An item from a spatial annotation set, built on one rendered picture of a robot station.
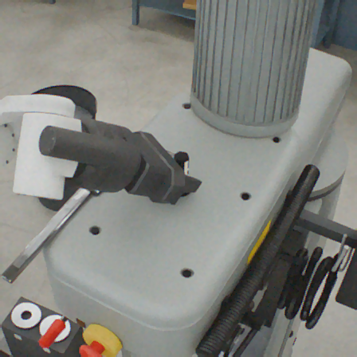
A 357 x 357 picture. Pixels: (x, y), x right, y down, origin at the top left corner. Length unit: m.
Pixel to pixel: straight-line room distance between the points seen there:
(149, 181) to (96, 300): 0.18
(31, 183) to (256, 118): 0.43
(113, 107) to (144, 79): 0.43
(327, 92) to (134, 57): 3.50
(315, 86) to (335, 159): 0.22
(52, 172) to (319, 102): 0.81
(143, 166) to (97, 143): 0.11
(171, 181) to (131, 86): 3.66
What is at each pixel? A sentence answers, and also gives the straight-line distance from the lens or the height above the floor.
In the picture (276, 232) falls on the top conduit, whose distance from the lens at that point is 0.94.
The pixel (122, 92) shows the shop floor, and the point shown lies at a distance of 4.34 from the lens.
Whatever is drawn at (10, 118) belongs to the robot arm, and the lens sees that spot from 0.73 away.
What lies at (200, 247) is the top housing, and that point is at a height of 1.89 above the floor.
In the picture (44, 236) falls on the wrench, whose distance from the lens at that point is 0.80.
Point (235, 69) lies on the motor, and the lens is 0.90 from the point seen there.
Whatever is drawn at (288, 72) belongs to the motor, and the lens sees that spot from 0.92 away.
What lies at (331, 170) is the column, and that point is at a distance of 1.46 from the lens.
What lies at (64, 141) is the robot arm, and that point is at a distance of 0.63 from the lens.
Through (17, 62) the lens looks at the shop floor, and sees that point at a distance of 4.90.
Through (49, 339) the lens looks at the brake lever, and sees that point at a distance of 0.92.
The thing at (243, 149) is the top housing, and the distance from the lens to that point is 0.95.
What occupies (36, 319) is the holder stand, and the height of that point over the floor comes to 1.10.
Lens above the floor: 2.50
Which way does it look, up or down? 43 degrees down
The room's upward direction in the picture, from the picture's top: 3 degrees clockwise
